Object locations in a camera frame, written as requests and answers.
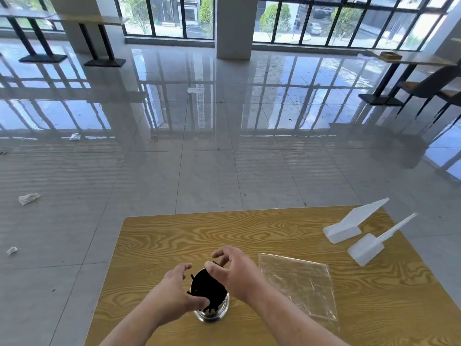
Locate person's left hand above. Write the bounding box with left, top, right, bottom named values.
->
left=151, top=262, right=210, bottom=327

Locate person's right hand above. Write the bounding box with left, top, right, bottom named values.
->
left=204, top=245, right=269, bottom=307

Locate bunch of black straws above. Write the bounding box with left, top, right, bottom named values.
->
left=186, top=261, right=230, bottom=318

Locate steel cylindrical holder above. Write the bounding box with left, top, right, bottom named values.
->
left=190, top=268, right=231, bottom=324

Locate clear plastic bag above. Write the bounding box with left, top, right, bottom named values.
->
left=258, top=252, right=341, bottom=330

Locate person's right forearm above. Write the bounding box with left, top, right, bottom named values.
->
left=252, top=288, right=350, bottom=346

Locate person's left forearm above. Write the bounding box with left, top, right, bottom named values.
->
left=99, top=295, right=163, bottom=346

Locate wide white plastic stand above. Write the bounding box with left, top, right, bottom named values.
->
left=322, top=197, right=390, bottom=245

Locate narrow white plastic stand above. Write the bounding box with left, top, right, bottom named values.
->
left=347, top=212, right=418, bottom=267

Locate large crumpled white litter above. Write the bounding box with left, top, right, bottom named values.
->
left=18, top=193, right=41, bottom=207

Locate dark dining chair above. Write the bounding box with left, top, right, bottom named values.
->
left=434, top=89, right=461, bottom=125
left=396, top=66, right=461, bottom=119

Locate black framed window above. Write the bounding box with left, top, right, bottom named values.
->
left=0, top=0, right=65, bottom=33
left=114, top=0, right=216, bottom=40
left=253, top=0, right=454, bottom=51

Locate long table with black legs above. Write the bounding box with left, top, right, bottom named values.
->
left=47, top=14, right=130, bottom=67
left=0, top=9, right=68, bottom=63

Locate wooden table with black pedestal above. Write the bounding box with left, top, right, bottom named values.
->
left=358, top=49, right=458, bottom=107

